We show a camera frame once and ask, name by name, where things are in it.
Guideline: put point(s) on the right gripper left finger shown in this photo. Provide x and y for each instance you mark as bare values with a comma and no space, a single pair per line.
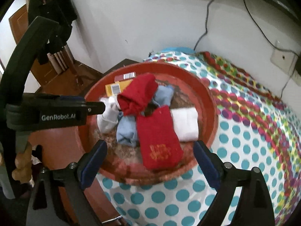
46,207

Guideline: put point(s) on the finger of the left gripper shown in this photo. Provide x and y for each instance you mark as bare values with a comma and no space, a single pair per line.
71,98
95,108

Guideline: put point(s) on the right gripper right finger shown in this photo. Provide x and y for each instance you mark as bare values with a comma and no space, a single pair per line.
254,204

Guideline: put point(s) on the small white sock roll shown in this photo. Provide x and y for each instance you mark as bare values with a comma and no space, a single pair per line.
107,121

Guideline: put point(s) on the yellow medicine box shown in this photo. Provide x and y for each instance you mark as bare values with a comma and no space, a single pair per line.
117,87

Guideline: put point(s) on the light blue sock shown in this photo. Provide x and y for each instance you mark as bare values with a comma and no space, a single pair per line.
126,132
163,95

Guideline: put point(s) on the red sock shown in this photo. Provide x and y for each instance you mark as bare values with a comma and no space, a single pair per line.
159,144
137,95

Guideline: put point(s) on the dark red small box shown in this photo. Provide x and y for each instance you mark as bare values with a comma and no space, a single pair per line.
124,77

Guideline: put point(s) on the person left hand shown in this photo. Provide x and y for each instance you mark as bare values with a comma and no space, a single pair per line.
23,170

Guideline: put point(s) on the red round tray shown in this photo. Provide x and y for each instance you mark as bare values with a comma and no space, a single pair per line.
124,163

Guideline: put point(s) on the polka dot bed sheet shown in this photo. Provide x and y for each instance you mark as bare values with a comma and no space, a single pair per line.
255,129

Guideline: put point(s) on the hanging black clothes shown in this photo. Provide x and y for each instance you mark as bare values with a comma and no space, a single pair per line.
60,11

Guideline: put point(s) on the black charger plug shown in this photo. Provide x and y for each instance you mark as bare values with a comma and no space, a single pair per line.
297,68

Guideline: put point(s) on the white wall socket plate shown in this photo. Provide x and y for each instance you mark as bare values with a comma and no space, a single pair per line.
286,61

